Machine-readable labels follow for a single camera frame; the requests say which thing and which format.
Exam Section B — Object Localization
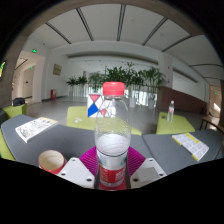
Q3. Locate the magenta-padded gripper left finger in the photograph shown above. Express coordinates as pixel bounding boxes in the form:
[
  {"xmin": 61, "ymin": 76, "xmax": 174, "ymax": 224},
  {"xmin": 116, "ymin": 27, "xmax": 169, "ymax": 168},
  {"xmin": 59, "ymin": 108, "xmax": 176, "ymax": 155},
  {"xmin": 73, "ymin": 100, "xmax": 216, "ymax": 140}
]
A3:
[{"xmin": 57, "ymin": 146, "xmax": 99, "ymax": 190}]

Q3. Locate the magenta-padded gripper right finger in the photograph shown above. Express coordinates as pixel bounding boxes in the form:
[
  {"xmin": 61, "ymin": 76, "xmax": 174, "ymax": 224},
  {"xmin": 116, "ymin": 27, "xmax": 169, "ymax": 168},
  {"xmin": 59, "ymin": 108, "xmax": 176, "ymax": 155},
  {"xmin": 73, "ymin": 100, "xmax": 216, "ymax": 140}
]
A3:
[{"xmin": 127, "ymin": 146, "xmax": 168, "ymax": 190}]

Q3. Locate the clear red-capped water bottle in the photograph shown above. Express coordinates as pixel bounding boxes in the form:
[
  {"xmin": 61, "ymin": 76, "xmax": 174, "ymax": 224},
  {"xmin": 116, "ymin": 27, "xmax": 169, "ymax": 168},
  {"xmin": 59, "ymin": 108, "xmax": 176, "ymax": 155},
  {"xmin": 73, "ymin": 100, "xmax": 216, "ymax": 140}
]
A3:
[{"xmin": 94, "ymin": 81, "xmax": 132, "ymax": 188}]

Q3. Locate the small clear water bottle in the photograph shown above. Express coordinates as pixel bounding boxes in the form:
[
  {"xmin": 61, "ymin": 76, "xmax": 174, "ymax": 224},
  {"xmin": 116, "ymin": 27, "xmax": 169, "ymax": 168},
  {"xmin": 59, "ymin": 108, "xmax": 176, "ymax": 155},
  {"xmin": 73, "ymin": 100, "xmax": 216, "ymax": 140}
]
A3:
[{"xmin": 166, "ymin": 100, "xmax": 176, "ymax": 123}]

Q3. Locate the red floral mug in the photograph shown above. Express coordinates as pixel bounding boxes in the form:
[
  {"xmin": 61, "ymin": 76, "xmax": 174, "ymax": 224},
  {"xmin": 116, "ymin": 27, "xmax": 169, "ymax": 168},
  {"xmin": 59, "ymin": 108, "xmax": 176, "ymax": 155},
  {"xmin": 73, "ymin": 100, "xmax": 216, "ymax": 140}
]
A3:
[{"xmin": 37, "ymin": 149, "xmax": 68, "ymax": 175}]

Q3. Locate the yellow-edged printed booklet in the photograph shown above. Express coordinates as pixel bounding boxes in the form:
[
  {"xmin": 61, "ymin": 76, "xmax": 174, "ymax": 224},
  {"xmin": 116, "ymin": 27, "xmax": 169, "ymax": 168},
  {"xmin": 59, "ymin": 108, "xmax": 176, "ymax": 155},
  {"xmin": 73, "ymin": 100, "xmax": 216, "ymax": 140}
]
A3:
[{"xmin": 171, "ymin": 132, "xmax": 210, "ymax": 162}]

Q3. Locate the small lime green table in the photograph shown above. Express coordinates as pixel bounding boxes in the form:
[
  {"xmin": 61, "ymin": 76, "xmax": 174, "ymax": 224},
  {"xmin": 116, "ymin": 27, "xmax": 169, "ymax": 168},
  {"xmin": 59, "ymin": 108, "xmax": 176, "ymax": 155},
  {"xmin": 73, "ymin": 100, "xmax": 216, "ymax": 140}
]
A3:
[{"xmin": 155, "ymin": 111, "xmax": 197, "ymax": 136}]

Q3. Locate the white printed booklet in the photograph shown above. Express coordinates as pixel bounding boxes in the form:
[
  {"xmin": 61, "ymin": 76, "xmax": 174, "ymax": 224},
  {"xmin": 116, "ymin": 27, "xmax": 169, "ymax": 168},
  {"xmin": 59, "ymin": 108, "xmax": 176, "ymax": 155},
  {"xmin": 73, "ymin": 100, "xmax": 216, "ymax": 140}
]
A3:
[{"xmin": 14, "ymin": 116, "xmax": 59, "ymax": 144}]

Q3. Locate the red white blue cube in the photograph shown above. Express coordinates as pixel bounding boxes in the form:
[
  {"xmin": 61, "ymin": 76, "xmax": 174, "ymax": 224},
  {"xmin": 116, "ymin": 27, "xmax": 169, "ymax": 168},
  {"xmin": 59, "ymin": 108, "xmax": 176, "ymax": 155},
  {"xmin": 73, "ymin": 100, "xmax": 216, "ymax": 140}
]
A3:
[{"xmin": 87, "ymin": 93, "xmax": 111, "ymax": 118}]

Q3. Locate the wooden bench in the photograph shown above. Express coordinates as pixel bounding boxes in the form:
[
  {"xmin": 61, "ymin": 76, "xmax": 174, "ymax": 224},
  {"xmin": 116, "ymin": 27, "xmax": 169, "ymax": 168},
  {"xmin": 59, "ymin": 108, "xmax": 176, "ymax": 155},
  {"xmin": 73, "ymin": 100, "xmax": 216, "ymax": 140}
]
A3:
[{"xmin": 199, "ymin": 114, "xmax": 224, "ymax": 134}]

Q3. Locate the lime green seat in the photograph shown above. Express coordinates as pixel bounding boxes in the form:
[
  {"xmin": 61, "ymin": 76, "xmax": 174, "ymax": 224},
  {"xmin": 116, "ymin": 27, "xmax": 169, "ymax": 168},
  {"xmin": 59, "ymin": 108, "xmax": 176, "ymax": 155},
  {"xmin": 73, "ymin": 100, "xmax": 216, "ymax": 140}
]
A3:
[{"xmin": 2, "ymin": 103, "xmax": 28, "ymax": 119}]

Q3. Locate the black bag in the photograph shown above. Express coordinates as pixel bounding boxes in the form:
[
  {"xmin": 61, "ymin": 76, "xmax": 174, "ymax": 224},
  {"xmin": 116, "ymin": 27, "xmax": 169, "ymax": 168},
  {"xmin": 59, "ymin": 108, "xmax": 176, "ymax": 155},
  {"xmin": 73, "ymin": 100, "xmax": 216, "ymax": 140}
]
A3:
[{"xmin": 12, "ymin": 97, "xmax": 26, "ymax": 108}]

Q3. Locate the dark grey stool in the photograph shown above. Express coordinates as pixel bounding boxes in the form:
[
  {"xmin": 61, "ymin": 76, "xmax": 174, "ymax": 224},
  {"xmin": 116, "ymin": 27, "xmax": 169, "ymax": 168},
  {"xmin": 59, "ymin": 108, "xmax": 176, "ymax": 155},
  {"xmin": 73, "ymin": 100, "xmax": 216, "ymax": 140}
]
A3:
[{"xmin": 0, "ymin": 108, "xmax": 9, "ymax": 128}]

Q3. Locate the row of potted green plants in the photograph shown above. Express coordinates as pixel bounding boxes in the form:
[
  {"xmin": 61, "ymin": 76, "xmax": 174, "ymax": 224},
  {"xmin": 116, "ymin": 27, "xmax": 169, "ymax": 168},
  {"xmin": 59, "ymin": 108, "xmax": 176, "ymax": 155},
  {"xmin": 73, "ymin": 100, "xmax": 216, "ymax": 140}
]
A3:
[{"xmin": 65, "ymin": 62, "xmax": 167, "ymax": 101}]

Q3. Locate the framed wall picture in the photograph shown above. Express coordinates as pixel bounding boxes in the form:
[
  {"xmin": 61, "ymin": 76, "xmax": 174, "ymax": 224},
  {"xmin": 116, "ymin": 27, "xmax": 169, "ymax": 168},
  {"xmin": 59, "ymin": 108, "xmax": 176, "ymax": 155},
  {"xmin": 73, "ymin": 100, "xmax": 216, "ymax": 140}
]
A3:
[{"xmin": 52, "ymin": 63, "xmax": 63, "ymax": 77}]

